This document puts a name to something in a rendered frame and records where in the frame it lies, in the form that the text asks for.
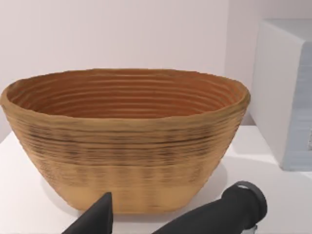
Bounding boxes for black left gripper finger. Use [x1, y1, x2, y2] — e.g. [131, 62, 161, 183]
[60, 192, 113, 234]

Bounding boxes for woven brown basket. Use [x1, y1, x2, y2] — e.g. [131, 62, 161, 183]
[0, 69, 251, 215]

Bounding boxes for pale microwave oven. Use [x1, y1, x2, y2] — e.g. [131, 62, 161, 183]
[253, 19, 312, 172]

